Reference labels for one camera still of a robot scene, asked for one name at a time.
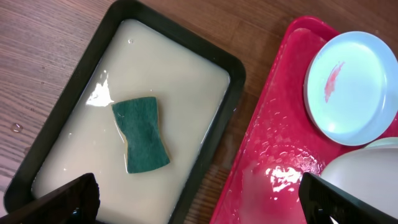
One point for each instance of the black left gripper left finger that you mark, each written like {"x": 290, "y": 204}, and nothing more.
{"x": 75, "y": 202}

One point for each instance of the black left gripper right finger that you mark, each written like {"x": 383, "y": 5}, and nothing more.
{"x": 322, "y": 202}

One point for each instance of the white cleaned plate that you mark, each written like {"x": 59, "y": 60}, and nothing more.
{"x": 369, "y": 174}

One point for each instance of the yellow green scrubbing sponge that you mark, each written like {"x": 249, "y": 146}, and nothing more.
{"x": 138, "y": 120}

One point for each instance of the red plastic serving tray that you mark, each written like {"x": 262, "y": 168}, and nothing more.
{"x": 282, "y": 142}

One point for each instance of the light blue plate red stain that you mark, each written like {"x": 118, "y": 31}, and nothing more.
{"x": 350, "y": 89}

